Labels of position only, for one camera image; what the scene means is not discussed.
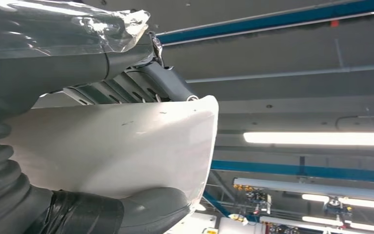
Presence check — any clear plastic film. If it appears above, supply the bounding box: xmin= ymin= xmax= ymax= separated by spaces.
xmin=0 ymin=0 xmax=151 ymax=60

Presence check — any grey ceiling pipe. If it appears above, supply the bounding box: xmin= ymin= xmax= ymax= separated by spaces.
xmin=187 ymin=63 xmax=374 ymax=84

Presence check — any ceiling tube light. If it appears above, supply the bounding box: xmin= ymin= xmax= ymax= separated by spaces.
xmin=243 ymin=132 xmax=374 ymax=147
xmin=302 ymin=194 xmax=374 ymax=211

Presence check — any blue ceiling beam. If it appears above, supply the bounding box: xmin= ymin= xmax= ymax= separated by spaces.
xmin=156 ymin=0 xmax=374 ymax=46
xmin=210 ymin=159 xmax=374 ymax=185

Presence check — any blue diagonal brace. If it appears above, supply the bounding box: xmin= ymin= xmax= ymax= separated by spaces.
xmin=202 ymin=190 xmax=233 ymax=217

